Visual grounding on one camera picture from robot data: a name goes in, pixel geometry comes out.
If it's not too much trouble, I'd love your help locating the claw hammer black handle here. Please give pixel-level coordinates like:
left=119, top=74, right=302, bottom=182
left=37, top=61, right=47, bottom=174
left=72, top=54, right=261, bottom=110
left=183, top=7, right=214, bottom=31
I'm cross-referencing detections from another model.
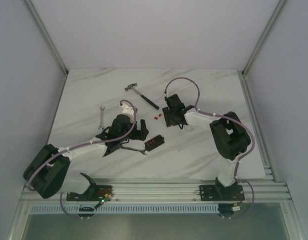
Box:
left=124, top=83, right=159, bottom=110

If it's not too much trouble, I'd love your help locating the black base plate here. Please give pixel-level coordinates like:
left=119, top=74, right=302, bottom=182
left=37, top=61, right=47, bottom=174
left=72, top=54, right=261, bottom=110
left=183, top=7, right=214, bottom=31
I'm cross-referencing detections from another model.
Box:
left=66, top=185, right=112, bottom=202
left=199, top=184, right=245, bottom=202

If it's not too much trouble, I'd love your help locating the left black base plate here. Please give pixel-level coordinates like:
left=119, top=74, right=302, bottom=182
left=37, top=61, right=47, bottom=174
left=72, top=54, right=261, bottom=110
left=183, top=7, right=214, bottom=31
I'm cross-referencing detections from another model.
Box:
left=66, top=185, right=112, bottom=202

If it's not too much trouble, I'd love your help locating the black fuse box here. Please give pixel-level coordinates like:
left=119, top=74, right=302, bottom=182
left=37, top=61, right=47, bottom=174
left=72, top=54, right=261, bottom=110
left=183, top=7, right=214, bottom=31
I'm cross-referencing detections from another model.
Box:
left=144, top=135, right=165, bottom=152

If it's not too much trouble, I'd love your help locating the clear plastic fuse box cover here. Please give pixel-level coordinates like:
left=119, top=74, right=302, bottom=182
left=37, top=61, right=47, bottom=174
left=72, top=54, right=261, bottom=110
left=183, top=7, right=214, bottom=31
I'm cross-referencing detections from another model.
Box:
left=183, top=125, right=193, bottom=133

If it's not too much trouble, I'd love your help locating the slotted cable duct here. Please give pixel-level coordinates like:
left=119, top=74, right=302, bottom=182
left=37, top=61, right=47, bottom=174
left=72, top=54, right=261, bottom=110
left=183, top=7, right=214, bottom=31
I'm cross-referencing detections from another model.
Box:
left=29, top=203, right=219, bottom=215

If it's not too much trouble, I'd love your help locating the small silver wrench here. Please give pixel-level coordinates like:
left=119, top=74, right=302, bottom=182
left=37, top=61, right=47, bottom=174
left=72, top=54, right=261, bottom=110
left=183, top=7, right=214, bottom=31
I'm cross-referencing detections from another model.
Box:
left=98, top=105, right=105, bottom=130

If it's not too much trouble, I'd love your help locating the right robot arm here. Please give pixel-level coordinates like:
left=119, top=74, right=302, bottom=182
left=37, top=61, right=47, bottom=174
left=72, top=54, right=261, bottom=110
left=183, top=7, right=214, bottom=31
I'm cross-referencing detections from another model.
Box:
left=163, top=94, right=252, bottom=201

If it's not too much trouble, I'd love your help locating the large silver open-end wrench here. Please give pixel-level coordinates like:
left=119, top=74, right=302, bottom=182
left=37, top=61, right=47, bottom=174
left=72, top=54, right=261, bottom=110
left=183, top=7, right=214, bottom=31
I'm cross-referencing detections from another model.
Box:
left=120, top=146, right=147, bottom=155

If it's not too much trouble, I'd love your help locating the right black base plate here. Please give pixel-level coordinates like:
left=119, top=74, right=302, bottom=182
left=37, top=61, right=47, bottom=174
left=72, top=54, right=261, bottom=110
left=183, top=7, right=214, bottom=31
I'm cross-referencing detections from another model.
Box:
left=199, top=184, right=245, bottom=202

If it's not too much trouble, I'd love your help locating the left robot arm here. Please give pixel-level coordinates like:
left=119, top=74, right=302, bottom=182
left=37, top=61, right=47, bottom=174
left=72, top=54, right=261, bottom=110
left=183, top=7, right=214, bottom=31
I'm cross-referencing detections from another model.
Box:
left=23, top=113, right=149, bottom=201

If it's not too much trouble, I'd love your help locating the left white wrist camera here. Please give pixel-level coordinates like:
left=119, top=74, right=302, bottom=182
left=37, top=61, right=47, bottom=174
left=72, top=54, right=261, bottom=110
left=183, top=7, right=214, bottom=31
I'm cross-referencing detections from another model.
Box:
left=120, top=103, right=138, bottom=123

